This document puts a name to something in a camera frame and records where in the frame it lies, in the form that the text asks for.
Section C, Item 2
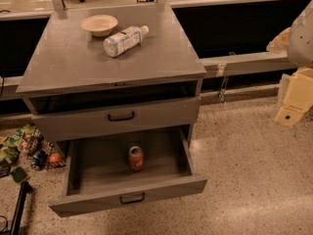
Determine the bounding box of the beige shallow bowl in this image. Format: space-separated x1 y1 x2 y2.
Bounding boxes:
81 15 118 37

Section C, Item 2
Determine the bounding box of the black wire basket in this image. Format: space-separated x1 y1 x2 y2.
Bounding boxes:
26 136 66 170

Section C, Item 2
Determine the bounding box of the red coke can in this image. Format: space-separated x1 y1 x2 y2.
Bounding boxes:
128 146 144 171

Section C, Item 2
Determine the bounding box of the grey drawer cabinet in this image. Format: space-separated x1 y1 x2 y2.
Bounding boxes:
17 5 205 154

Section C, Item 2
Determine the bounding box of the green chip bag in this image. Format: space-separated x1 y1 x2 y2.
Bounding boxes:
0 124 35 167

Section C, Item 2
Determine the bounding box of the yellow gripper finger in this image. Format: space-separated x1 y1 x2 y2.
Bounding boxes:
266 27 291 53
274 68 313 126

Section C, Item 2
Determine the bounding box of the clear plastic water bottle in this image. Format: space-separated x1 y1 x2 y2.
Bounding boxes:
103 25 150 58

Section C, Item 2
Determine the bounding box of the blue soda can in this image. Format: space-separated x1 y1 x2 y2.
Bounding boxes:
31 151 47 170

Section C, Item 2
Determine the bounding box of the black stand pole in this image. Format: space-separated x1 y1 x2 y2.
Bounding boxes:
10 181 31 235

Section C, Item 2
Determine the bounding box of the orange fruit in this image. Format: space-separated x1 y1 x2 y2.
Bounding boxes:
49 153 62 167

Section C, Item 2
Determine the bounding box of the closed grey top drawer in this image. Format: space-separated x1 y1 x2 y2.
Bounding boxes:
32 97 200 142

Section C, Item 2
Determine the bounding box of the open grey middle drawer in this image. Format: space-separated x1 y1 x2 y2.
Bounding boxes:
50 126 206 217

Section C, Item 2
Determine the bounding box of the green sponge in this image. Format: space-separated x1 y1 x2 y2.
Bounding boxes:
10 166 29 183

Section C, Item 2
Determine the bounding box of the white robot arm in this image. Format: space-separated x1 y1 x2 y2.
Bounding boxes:
266 1 313 126

